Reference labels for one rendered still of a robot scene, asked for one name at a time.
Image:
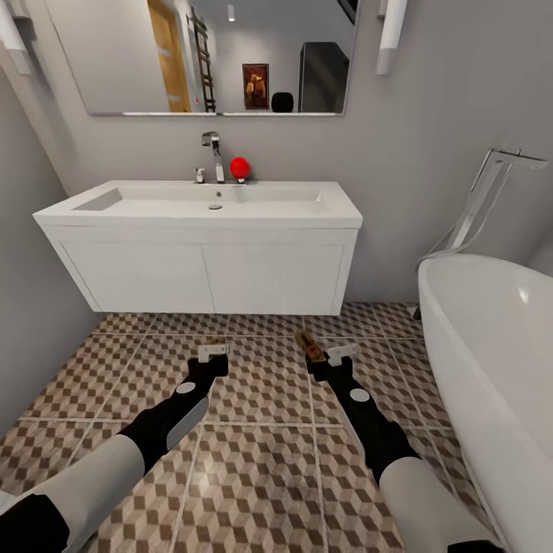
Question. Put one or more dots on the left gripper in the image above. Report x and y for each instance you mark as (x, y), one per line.
(216, 367)

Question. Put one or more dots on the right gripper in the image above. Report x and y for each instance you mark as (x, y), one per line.
(323, 371)

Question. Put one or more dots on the furniture sink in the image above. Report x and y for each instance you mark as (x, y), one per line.
(208, 246)

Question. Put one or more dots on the bathtub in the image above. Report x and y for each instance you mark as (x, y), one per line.
(488, 326)

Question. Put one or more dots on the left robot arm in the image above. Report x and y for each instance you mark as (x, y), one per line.
(61, 514)

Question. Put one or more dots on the mirror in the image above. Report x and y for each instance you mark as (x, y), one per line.
(208, 57)

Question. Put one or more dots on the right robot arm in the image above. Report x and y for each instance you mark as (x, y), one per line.
(428, 517)

